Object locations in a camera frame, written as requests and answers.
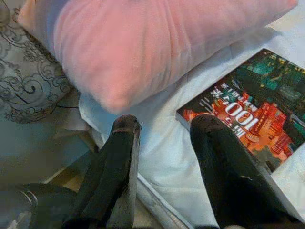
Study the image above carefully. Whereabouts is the dark red cover book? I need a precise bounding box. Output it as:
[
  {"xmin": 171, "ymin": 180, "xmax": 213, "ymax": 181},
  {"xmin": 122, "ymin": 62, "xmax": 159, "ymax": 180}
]
[{"xmin": 176, "ymin": 48, "xmax": 305, "ymax": 174}]

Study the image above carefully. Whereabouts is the pink pillow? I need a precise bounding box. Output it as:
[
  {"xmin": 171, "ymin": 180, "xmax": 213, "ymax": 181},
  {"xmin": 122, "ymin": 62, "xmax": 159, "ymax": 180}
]
[{"xmin": 18, "ymin": 0, "xmax": 298, "ymax": 114}]

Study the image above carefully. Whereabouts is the grey swirl patterned bedding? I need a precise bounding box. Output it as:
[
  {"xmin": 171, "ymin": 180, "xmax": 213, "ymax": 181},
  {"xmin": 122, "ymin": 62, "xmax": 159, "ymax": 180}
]
[{"xmin": 0, "ymin": 0, "xmax": 96, "ymax": 167}]

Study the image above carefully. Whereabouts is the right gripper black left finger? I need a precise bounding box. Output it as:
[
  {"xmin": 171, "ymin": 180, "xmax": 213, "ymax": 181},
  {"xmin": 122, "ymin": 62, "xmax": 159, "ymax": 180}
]
[{"xmin": 61, "ymin": 114, "xmax": 142, "ymax": 229}]

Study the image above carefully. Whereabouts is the white mattress bed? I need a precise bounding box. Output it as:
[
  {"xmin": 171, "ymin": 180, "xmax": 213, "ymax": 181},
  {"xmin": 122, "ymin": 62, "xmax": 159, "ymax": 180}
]
[{"xmin": 78, "ymin": 0, "xmax": 305, "ymax": 229}]

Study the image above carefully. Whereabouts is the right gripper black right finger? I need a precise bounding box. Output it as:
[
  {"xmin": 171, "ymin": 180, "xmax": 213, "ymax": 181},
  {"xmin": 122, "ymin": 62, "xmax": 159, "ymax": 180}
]
[{"xmin": 189, "ymin": 114, "xmax": 305, "ymax": 229}]

